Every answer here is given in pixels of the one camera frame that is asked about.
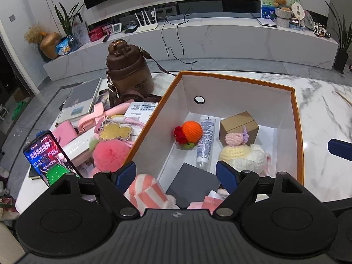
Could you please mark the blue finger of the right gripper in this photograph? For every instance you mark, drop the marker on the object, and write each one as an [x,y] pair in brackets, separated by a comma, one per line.
[340,148]

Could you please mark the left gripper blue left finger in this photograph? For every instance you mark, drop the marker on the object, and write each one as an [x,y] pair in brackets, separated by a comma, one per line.
[111,187]

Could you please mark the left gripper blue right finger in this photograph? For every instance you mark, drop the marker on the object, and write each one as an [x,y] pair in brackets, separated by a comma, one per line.
[241,187]

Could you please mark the pink zip pouch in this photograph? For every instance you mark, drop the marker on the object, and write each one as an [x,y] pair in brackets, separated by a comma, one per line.
[211,201]

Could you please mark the black white plush panda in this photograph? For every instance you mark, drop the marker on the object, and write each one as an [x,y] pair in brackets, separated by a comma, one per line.
[145,192]

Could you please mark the gold cardboard gift box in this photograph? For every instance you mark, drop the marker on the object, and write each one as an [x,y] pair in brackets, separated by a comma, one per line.
[238,129]

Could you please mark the white blue cream tube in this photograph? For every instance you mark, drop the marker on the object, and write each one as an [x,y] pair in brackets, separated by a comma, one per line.
[204,147]

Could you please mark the orange crocheted ball keychain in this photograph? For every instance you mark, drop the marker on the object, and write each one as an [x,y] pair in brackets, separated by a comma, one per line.
[188,134]

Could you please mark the pink fluffy pompom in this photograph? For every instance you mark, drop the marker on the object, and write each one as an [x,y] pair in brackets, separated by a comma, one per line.
[110,155]

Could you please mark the wooden stick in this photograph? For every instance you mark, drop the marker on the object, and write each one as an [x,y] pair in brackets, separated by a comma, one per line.
[344,98]

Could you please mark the dark grey square box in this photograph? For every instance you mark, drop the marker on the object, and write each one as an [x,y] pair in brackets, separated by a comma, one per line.
[192,184]

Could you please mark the orange storage box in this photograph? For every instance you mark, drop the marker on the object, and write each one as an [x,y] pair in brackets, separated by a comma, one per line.
[267,112]

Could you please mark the smartphone with lit screen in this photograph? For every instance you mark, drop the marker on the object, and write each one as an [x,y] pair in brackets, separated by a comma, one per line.
[48,159]

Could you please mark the grey notebook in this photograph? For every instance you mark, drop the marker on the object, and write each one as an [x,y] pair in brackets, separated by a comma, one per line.
[79,102]

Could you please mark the potted green plant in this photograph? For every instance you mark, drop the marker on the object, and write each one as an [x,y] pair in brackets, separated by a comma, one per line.
[343,34]

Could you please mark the white tv cabinet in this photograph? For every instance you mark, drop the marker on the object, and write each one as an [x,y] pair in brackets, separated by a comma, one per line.
[206,38]

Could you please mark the teddy bear in basket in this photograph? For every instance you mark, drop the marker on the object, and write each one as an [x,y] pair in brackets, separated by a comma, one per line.
[283,13]

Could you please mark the golden vase with dried flowers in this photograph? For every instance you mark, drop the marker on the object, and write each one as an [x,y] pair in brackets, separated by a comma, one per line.
[47,41]

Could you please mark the white wifi router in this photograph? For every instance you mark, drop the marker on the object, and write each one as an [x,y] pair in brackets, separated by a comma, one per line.
[146,21]

